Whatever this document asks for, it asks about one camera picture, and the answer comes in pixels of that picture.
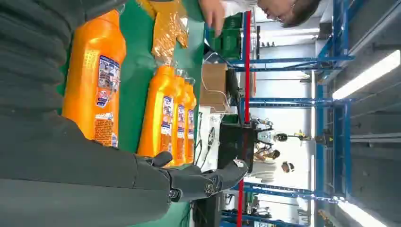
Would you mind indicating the green table mat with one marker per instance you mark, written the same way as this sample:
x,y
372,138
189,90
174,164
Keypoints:
x,y
137,78

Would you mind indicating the red vertical pole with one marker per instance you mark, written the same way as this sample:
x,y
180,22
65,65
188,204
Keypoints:
x,y
247,69

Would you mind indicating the person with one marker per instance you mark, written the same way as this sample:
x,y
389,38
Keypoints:
x,y
275,170
266,154
291,11

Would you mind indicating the yellow crinkled plastic sheet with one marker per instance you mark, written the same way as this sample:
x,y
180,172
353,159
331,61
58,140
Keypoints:
x,y
169,31

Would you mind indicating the green plastic crate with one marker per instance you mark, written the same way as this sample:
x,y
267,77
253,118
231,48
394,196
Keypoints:
x,y
230,42

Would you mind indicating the black cabinet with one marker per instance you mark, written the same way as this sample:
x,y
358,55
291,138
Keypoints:
x,y
235,144

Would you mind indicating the long ceiling light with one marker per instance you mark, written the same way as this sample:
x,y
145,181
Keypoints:
x,y
366,75
360,214

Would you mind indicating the white humanoid robot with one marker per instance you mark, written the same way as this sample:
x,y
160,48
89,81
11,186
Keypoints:
x,y
266,136

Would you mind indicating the brown cardboard box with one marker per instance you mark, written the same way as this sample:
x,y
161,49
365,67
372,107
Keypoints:
x,y
213,84

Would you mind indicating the blue metal rack frame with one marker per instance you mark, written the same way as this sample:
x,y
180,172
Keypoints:
x,y
340,103

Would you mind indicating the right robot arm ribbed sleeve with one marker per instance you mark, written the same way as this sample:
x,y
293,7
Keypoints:
x,y
31,56

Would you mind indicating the person's hand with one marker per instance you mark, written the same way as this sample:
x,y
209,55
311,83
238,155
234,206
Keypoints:
x,y
213,14

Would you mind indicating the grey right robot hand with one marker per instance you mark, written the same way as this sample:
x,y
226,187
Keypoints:
x,y
78,181

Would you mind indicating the white table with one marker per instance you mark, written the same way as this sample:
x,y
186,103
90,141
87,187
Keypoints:
x,y
208,137

